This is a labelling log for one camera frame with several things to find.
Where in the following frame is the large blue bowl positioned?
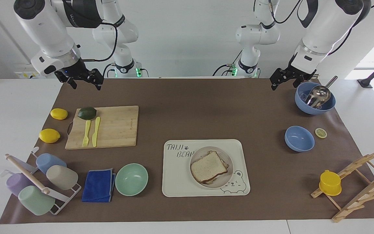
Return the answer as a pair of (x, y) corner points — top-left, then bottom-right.
(294, 81), (336, 115)

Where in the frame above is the blue plastic cup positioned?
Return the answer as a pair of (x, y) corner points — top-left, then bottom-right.
(35, 153), (68, 175)

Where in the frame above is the white power strip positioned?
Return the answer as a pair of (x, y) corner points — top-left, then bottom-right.
(14, 71), (42, 79)

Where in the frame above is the yellow lemon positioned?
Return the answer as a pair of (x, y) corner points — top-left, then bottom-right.
(50, 108), (69, 120)
(39, 128), (61, 144)

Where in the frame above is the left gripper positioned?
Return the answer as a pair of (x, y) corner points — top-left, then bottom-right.
(269, 54), (317, 91)

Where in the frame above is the wooden cutting board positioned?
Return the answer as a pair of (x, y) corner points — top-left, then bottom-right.
(65, 105), (139, 150)

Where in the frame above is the cream round plate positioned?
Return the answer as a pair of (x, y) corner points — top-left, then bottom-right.
(189, 146), (234, 189)

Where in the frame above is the yellow-green plastic knife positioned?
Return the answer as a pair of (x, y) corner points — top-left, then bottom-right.
(91, 116), (101, 147)

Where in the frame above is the blue folded cloth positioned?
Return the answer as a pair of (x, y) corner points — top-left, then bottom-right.
(81, 168), (117, 203)

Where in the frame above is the mint green plastic cup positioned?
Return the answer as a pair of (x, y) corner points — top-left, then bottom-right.
(18, 185), (56, 216)

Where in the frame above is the purple plastic cup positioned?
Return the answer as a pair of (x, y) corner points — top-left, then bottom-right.
(6, 173), (33, 197)

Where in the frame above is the yellow-green plastic fork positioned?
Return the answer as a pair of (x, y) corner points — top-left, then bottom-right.
(82, 120), (92, 148)

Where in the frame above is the cream silicone tray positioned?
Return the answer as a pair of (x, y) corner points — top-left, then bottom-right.
(162, 139), (251, 198)

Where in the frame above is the dark green avocado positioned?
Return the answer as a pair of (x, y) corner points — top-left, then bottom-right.
(77, 107), (97, 121)

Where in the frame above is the mint green bowl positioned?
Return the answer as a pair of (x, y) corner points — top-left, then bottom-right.
(115, 163), (149, 197)

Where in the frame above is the white cup rack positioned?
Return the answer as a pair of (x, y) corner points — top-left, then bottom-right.
(0, 147), (82, 216)

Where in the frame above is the beige plastic cup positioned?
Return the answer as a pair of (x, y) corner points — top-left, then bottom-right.
(46, 164), (79, 191)

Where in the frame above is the black cable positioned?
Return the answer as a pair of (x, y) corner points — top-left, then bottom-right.
(327, 0), (374, 56)
(81, 21), (118, 62)
(102, 63), (116, 78)
(212, 64), (239, 77)

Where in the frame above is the metal ladle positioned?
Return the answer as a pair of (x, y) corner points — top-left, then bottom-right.
(305, 75), (339, 109)

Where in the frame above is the small blue bowl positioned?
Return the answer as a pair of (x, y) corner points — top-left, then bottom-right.
(284, 125), (316, 153)

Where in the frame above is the bread slice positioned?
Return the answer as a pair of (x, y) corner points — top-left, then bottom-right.
(203, 150), (230, 185)
(190, 151), (228, 183)

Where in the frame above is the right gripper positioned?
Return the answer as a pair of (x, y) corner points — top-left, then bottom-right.
(54, 58), (104, 91)

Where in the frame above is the wooden dish rack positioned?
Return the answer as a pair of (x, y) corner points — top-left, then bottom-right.
(310, 148), (374, 223)

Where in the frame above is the yellow plastic cup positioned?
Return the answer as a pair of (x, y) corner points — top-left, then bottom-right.
(318, 169), (342, 197)

